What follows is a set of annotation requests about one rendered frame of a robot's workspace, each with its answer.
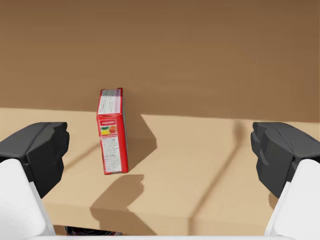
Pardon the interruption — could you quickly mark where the red carton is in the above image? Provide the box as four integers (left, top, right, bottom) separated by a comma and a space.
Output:
96, 87, 129, 176

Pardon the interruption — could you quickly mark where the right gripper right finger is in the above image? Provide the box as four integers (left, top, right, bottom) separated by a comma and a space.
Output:
250, 121, 320, 237

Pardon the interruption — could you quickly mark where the pale wooden shelf unit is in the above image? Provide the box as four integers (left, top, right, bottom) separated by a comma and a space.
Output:
0, 0, 320, 237

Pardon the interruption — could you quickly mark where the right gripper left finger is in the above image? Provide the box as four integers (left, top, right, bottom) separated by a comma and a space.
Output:
0, 121, 71, 237

